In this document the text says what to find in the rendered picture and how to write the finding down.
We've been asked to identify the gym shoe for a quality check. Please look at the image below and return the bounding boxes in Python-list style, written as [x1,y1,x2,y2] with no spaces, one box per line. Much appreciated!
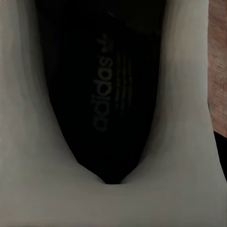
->
[0,0,227,227]

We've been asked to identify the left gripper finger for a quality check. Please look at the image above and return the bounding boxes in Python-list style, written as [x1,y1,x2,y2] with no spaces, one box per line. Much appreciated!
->
[214,132,227,181]

